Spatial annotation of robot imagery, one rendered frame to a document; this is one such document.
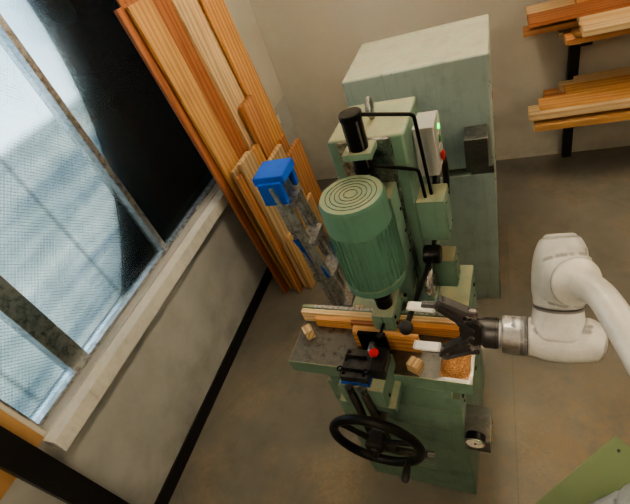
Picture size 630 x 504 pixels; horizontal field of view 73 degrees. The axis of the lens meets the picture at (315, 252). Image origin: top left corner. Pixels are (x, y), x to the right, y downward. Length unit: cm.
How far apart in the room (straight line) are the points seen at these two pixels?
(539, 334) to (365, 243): 44
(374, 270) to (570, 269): 45
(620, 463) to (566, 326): 55
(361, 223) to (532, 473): 149
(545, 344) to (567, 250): 21
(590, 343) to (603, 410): 130
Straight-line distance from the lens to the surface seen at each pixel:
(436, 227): 133
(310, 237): 219
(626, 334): 89
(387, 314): 134
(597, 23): 291
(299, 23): 352
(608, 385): 244
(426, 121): 129
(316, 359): 148
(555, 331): 107
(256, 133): 280
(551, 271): 101
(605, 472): 150
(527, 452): 224
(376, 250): 110
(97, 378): 206
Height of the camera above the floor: 206
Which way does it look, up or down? 39 degrees down
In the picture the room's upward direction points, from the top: 23 degrees counter-clockwise
